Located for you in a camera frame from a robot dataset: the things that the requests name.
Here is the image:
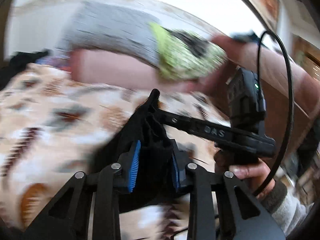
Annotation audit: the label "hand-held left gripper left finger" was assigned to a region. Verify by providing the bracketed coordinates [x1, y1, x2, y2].
[25, 140, 142, 240]

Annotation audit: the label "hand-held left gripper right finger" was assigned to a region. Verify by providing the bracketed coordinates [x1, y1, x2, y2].
[171, 140, 285, 240]

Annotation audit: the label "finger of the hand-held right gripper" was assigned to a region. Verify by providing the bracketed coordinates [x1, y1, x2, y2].
[149, 89, 233, 143]

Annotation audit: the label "black pants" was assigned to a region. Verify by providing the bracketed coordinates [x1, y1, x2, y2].
[94, 104, 182, 214]

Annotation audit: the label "person's right forearm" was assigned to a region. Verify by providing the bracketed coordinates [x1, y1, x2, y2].
[257, 180, 318, 232]

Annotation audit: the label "person's right hand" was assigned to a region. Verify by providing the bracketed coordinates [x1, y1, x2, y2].
[214, 154, 276, 201]

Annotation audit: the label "green patterned blanket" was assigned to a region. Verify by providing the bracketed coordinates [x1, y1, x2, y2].
[147, 21, 228, 82]

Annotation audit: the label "dark grey garment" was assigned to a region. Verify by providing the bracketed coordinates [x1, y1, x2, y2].
[167, 29, 212, 58]

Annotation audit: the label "pink and brown sofa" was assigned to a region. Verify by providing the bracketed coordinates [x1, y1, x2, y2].
[69, 34, 320, 120]

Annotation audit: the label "leaf printed blanket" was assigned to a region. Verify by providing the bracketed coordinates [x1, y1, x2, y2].
[0, 62, 233, 240]

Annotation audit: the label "grey quilted blanket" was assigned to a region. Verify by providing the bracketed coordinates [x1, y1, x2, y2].
[56, 0, 163, 67]

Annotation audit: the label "colourful printed cloth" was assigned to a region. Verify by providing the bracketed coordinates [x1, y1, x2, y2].
[34, 54, 72, 72]

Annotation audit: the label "dark fuzzy cloth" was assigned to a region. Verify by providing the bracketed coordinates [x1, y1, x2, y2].
[0, 51, 49, 92]

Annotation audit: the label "black cable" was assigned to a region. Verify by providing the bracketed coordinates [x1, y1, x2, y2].
[252, 31, 295, 198]

